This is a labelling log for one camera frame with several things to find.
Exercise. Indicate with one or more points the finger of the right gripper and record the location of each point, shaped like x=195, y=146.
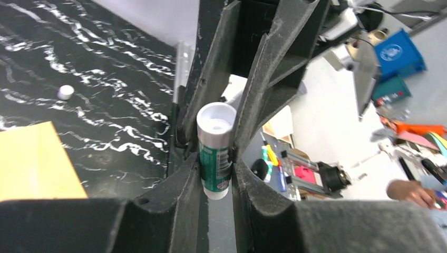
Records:
x=211, y=65
x=278, y=66

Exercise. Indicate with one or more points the white glue stick cap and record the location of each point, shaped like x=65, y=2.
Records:
x=65, y=92

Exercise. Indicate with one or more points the teal small box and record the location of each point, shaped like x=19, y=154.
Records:
x=391, y=91

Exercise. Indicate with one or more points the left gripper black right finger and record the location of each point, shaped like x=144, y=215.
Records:
x=266, y=221

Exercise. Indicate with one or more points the person's hand in background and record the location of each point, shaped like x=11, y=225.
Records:
x=411, y=191

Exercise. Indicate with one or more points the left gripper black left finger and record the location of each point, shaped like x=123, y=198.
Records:
x=164, y=219

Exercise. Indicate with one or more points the blue storage bin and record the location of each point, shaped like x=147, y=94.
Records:
x=398, y=56

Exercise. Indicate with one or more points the orange envelope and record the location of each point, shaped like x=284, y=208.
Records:
x=34, y=165

